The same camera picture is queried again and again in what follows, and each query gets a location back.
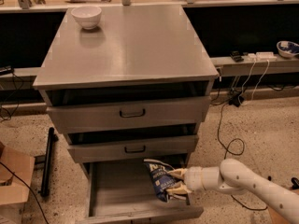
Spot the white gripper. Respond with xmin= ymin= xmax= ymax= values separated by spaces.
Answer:
xmin=166 ymin=167 xmax=221 ymax=195

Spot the bottom open grey drawer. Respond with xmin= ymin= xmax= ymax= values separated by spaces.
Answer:
xmin=76 ymin=158 xmax=203 ymax=224

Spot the black cable over box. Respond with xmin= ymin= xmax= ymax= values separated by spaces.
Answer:
xmin=0 ymin=161 xmax=50 ymax=224

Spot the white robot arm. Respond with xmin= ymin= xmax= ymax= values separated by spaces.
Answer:
xmin=168 ymin=159 xmax=299 ymax=224

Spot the small black device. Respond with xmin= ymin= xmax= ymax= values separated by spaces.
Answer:
xmin=230 ymin=51 xmax=244 ymax=63

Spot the blue patterned bowl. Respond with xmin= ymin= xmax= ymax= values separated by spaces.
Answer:
xmin=277 ymin=41 xmax=299 ymax=58

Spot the grey metal drawer cabinet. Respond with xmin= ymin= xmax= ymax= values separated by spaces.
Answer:
xmin=32 ymin=4 xmax=220 ymax=173

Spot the middle grey drawer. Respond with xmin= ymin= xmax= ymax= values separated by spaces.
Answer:
xmin=68 ymin=124 xmax=198 ymax=163

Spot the top grey drawer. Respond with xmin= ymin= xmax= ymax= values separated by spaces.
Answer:
xmin=47 ymin=81 xmax=210 ymax=133

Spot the black power adapter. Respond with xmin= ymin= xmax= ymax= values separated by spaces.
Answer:
xmin=229 ymin=94 xmax=244 ymax=107

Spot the black bar on floor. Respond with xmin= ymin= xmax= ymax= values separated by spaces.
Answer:
xmin=40 ymin=127 xmax=58 ymax=198

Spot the white ceramic bowl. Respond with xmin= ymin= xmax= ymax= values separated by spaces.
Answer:
xmin=71 ymin=6 xmax=102 ymax=30

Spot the left cardboard box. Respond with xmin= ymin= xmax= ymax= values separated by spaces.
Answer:
xmin=0 ymin=140 xmax=36 ymax=224

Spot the white power strip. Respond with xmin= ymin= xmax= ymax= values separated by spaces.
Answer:
xmin=248 ymin=52 xmax=277 ymax=61

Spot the black device left ledge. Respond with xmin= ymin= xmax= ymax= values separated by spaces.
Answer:
xmin=0 ymin=65 xmax=14 ymax=76

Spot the blue chip bag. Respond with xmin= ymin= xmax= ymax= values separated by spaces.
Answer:
xmin=143 ymin=159 xmax=187 ymax=203

